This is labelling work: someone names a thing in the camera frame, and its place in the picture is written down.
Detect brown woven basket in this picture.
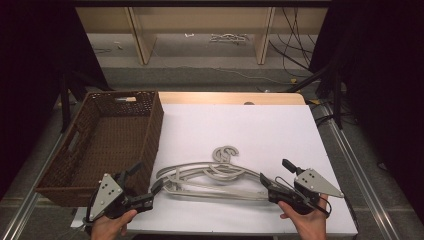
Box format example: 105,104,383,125
34,90,165,208

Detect black metal stand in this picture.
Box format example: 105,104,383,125
285,56,345,130
59,71,113,134

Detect right hand-held gripper cable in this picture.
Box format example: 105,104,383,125
274,176,333,218

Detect black curtain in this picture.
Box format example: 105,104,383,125
308,0,424,224
0,0,113,201

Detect left hand-held gripper cable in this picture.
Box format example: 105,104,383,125
83,188,101,234

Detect grey plastic clothes hanger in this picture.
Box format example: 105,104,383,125
159,146,269,200
155,145,268,201
156,148,272,202

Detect hand-held gripper cable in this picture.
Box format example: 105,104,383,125
83,188,101,234
274,176,333,218

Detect bundle of black cables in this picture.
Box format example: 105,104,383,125
269,6,323,78

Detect white objects on floor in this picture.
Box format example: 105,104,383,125
209,32,250,45

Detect person's right hand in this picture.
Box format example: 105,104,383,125
278,194,329,240

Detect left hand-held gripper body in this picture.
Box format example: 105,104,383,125
85,170,155,222

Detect person's left hand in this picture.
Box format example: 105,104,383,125
90,209,138,240

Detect light wooden shelf unit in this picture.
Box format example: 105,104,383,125
75,6,329,66

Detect thin white floor cable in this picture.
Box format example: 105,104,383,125
149,49,296,85

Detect metal floor rail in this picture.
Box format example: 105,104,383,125
319,103,403,240
0,133,65,240

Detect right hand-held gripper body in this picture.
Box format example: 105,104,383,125
267,166,345,216

